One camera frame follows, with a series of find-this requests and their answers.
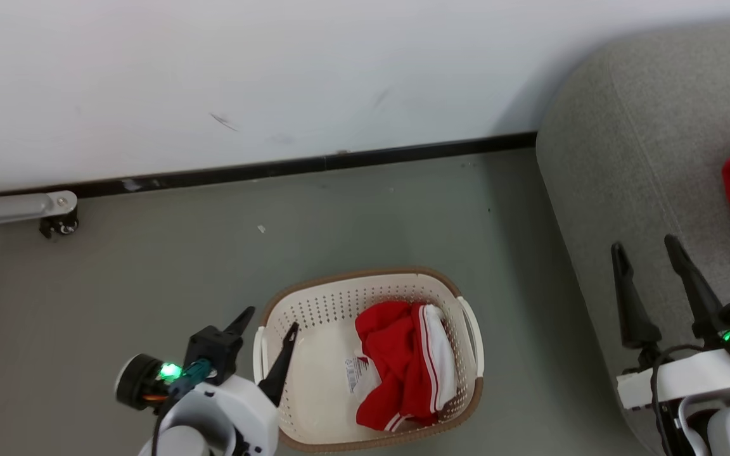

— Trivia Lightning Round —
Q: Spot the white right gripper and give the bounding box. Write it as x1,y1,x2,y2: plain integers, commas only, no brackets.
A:
611,234,730,411

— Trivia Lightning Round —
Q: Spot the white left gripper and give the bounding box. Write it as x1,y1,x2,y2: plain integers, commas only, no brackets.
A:
115,307,300,456

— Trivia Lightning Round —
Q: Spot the red and white garment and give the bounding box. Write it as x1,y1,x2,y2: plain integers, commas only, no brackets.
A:
343,301,458,433

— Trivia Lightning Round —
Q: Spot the grey fabric sofa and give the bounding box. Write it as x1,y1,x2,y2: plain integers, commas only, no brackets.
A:
535,16,730,456

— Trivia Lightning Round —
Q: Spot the cream perforated laundry basket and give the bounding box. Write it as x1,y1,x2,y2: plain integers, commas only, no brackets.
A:
252,267,485,453

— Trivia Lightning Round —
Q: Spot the black baseboard strip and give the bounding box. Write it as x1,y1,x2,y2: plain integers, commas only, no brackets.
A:
0,131,538,198

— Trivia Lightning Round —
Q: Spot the black caster wheel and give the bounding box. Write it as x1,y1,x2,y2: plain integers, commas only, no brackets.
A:
39,215,79,239

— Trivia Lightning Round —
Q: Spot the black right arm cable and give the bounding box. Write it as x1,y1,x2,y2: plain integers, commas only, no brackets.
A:
649,343,705,456

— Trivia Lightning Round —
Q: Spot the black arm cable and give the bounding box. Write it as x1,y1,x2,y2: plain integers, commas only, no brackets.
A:
151,399,179,456
649,343,705,456

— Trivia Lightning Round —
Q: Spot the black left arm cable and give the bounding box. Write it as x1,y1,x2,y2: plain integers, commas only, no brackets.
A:
151,399,179,456

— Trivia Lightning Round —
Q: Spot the grey metal frame leg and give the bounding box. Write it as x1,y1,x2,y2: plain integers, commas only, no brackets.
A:
0,191,78,230

